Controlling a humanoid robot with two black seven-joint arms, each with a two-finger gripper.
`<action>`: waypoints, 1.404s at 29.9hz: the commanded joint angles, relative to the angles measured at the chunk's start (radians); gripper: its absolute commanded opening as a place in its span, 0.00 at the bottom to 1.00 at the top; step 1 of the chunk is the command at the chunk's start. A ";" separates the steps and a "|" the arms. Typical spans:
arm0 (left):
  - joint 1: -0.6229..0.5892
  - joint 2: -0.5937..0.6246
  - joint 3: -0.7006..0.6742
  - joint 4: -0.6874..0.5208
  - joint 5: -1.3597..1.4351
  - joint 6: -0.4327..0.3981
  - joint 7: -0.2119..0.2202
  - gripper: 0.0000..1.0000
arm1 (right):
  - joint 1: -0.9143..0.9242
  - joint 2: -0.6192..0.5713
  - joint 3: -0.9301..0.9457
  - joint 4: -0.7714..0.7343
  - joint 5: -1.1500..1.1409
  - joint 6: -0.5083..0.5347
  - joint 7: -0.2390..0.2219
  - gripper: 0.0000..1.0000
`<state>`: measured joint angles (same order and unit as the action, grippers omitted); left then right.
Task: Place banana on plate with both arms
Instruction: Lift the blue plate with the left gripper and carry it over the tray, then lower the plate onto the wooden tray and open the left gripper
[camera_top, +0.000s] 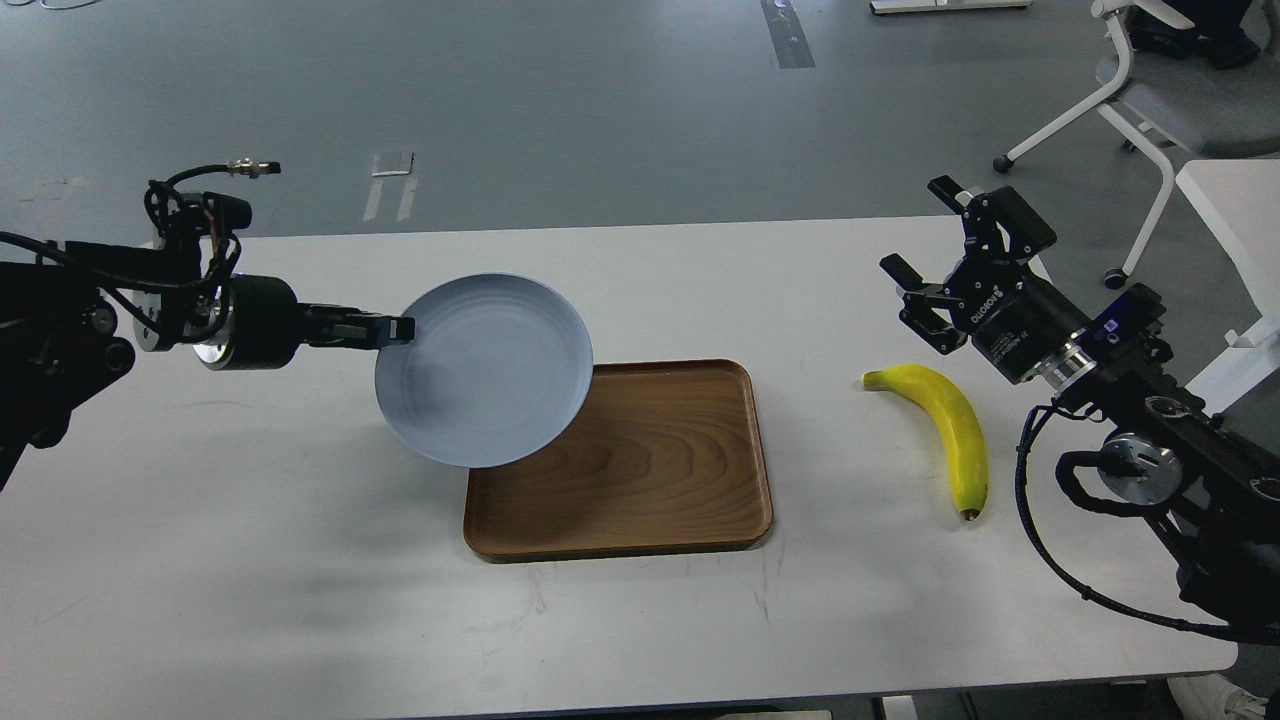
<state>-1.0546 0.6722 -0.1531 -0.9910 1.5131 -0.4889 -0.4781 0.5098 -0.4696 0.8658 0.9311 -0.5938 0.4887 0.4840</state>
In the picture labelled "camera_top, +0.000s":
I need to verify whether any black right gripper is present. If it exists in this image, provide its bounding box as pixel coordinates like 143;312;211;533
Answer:
879;176;1088;384

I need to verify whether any white side table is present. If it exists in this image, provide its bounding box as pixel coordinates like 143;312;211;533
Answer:
1175;158;1279;414

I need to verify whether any brown wooden tray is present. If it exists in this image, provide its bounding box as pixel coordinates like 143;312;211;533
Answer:
462;359;774;562

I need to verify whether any white furniture base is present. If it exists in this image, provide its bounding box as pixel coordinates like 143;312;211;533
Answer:
868;0;1034;17

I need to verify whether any yellow banana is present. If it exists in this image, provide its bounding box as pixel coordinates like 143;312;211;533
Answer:
860;364;989;521

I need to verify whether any light blue plate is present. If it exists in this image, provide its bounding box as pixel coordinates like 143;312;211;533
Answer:
374;273;594;468

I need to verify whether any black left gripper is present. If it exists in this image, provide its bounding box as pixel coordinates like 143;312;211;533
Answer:
195;274;416;372

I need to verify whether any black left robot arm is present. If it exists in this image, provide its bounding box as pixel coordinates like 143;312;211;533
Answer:
1;158;415;479

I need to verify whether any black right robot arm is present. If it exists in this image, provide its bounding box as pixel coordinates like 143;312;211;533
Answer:
879;176;1277;646

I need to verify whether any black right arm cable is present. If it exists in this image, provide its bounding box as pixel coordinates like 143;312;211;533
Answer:
1014;404;1280;646

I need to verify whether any white office chair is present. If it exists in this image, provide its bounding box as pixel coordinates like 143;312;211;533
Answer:
993;1;1279;290

